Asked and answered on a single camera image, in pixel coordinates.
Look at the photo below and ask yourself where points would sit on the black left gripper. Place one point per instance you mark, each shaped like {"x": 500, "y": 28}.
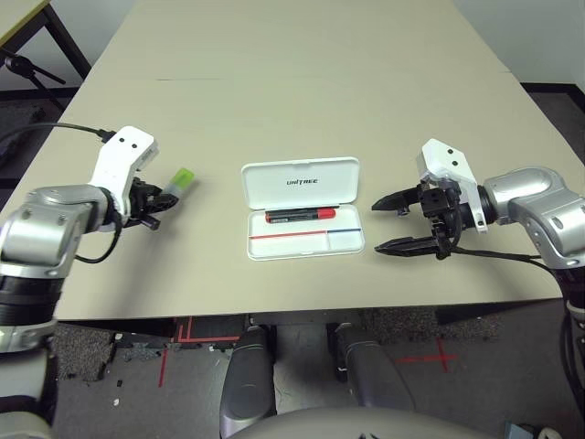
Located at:
{"x": 139, "y": 201}

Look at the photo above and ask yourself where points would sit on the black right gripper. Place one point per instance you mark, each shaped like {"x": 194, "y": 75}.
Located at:
{"x": 445, "y": 210}

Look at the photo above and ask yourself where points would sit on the translucent tube with green cap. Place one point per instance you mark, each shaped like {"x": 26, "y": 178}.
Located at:
{"x": 182, "y": 178}

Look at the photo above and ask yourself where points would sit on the white plastic pencil case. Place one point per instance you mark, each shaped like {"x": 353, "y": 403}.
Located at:
{"x": 301, "y": 183}

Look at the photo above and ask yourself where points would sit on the black marker with red cap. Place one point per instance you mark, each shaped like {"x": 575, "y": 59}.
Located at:
{"x": 292, "y": 215}

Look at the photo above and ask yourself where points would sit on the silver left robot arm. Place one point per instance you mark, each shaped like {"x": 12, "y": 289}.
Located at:
{"x": 50, "y": 215}

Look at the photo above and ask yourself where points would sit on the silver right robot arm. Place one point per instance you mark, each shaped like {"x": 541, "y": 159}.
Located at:
{"x": 539, "y": 196}

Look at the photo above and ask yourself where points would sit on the grey robot right leg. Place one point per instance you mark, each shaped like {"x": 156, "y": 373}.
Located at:
{"x": 375, "y": 370}

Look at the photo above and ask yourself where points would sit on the grey robot leg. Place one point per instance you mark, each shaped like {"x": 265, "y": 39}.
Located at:
{"x": 375, "y": 370}
{"x": 249, "y": 379}

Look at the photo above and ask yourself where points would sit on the black foam floor mat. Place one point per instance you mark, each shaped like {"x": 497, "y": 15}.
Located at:
{"x": 23, "y": 123}

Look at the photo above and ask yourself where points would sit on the grey robot left leg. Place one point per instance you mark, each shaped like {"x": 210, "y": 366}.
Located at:
{"x": 249, "y": 379}

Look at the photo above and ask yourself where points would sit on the black tripod stand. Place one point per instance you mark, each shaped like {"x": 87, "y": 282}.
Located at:
{"x": 23, "y": 66}

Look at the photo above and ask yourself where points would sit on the grey robot torso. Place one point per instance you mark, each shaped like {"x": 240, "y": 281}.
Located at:
{"x": 356, "y": 427}

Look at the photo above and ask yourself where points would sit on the small blue box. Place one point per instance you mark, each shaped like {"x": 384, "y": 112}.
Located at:
{"x": 521, "y": 431}

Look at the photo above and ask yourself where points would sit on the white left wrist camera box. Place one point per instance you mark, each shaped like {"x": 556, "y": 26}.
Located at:
{"x": 123, "y": 151}

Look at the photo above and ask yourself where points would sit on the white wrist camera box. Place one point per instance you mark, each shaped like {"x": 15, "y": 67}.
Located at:
{"x": 443, "y": 155}
{"x": 123, "y": 151}

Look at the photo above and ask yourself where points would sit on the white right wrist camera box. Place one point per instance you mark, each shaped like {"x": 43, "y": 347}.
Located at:
{"x": 443, "y": 155}

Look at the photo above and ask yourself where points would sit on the side table with black frame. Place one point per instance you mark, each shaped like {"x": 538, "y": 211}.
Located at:
{"x": 23, "y": 13}

